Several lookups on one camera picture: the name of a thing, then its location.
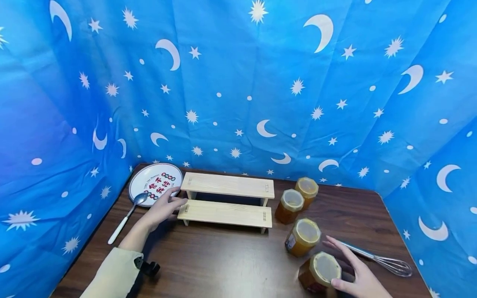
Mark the person's left hand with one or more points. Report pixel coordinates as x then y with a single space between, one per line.
160 211

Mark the person's right hand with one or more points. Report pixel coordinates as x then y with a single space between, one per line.
363 281

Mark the person's right fingers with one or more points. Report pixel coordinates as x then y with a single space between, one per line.
341 250

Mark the person's right thumb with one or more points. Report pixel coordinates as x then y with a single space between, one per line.
342 284

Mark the person's left fingers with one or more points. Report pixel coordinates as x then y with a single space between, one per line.
179 203

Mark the person's left thumb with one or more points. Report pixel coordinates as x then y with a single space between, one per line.
173 191

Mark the person's left forearm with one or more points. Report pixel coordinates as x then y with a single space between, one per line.
119 267

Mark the honey jar with yellow lid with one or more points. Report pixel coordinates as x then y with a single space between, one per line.
307 188
319 271
303 236
290 205

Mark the white plate with red print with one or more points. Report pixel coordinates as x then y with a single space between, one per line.
149 178

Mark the two-tier wooden shelf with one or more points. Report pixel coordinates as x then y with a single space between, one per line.
227 185

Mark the metal whisk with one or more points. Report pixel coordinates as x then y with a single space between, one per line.
395 265

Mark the black wrist band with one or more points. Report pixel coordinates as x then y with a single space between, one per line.
148 268

